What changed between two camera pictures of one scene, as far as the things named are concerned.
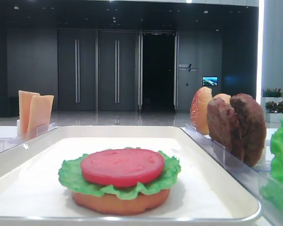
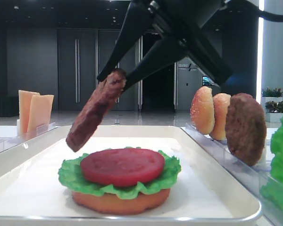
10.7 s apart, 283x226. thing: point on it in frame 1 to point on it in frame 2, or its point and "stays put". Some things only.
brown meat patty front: (224, 127) to (89, 118)
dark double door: (97, 70) stays put
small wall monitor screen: (209, 81) stays put
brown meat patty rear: (252, 117) stays put
